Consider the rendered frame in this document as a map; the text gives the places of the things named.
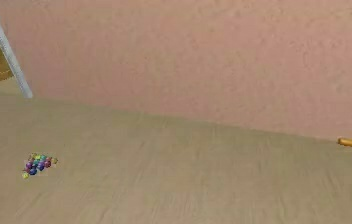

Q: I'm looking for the multicoloured ball cluster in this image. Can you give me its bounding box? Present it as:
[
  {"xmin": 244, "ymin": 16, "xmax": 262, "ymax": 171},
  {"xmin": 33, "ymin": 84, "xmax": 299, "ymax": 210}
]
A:
[{"xmin": 21, "ymin": 152, "xmax": 59, "ymax": 180}]

